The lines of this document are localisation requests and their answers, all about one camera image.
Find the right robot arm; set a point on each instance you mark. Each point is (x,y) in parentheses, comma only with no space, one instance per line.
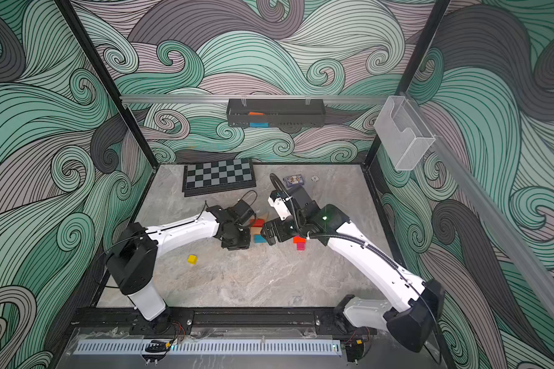
(412,306)

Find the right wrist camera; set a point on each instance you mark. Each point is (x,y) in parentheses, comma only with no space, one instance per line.
(290,201)

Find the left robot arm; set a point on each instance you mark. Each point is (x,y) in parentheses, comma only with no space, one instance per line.
(131,261)

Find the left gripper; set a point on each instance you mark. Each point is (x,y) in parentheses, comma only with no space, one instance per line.
(245,244)

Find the white perforated cable duct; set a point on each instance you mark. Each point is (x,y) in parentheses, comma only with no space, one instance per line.
(266,346)

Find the black wall tray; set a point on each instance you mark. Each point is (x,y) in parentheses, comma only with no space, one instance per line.
(288,115)

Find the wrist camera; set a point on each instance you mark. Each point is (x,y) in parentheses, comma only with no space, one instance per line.
(290,201)
(242,210)

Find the clear acrylic holder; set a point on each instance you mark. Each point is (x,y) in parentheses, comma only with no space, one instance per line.
(403,131)

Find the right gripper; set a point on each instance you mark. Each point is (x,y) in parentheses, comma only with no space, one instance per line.
(285,233)

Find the red rectangular block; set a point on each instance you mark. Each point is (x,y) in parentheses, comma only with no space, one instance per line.
(258,223)

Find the black grey chessboard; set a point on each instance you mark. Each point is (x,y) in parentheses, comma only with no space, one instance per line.
(218,176)

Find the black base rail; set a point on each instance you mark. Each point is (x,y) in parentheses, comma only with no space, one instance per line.
(323,320)

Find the orange block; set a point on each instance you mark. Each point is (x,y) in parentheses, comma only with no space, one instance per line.
(299,240)

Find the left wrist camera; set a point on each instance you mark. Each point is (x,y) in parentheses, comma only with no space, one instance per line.
(242,210)

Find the playing card box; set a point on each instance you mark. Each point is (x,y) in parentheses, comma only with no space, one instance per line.
(294,180)

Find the teal small block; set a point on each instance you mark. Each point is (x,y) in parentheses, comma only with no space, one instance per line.
(258,239)

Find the aluminium wall rail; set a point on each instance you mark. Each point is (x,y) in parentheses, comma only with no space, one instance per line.
(224,99)

